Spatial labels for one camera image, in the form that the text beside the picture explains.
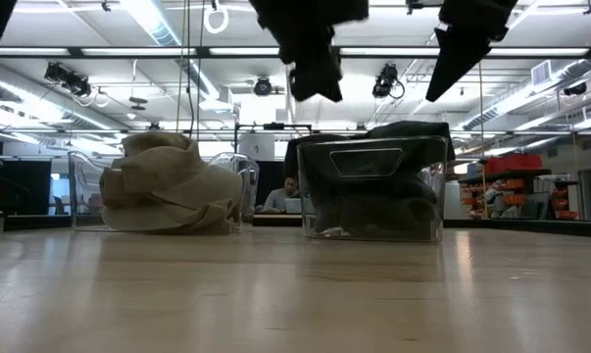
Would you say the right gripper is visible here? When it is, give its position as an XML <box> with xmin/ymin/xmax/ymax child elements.
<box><xmin>424</xmin><ymin>0</ymin><xmax>520</xmax><ymax>104</ymax></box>

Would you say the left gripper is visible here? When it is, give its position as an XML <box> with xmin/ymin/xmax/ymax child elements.
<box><xmin>248</xmin><ymin>0</ymin><xmax>370</xmax><ymax>66</ymax></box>

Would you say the beige fabric bucket hat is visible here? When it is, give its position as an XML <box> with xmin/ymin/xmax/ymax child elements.
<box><xmin>99</xmin><ymin>130</ymin><xmax>244</xmax><ymax>235</ymax></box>

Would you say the black ceiling spotlight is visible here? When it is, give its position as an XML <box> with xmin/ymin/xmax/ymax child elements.
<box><xmin>370</xmin><ymin>63</ymin><xmax>406</xmax><ymax>100</ymax></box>
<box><xmin>253</xmin><ymin>76</ymin><xmax>273</xmax><ymax>98</ymax></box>
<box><xmin>43</xmin><ymin>62</ymin><xmax>93</xmax><ymax>98</ymax></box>
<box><xmin>563</xmin><ymin>80</ymin><xmax>588</xmax><ymax>97</ymax></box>

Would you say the white box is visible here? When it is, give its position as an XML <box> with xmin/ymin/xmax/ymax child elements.
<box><xmin>239</xmin><ymin>132</ymin><xmax>276</xmax><ymax>162</ymax></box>

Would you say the red bin shelf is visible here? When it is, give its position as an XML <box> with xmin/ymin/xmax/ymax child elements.
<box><xmin>459</xmin><ymin>152</ymin><xmax>581</xmax><ymax>221</ymax></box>

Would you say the clear plastic bin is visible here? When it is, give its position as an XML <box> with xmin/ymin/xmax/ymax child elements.
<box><xmin>296</xmin><ymin>135</ymin><xmax>449</xmax><ymax>244</ymax></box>
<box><xmin>67</xmin><ymin>149</ymin><xmax>261</xmax><ymax>232</ymax></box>

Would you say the person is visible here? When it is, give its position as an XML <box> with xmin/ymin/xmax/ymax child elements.
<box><xmin>263</xmin><ymin>176</ymin><xmax>301</xmax><ymax>215</ymax></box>

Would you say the large black screen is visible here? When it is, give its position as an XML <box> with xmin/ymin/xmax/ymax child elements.
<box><xmin>0</xmin><ymin>157</ymin><xmax>54</xmax><ymax>217</ymax></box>

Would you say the white cable ring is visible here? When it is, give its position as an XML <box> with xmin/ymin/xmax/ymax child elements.
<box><xmin>203</xmin><ymin>0</ymin><xmax>230</xmax><ymax>35</ymax></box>

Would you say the hanging cable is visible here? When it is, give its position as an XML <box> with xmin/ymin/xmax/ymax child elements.
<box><xmin>174</xmin><ymin>0</ymin><xmax>203</xmax><ymax>139</ymax></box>

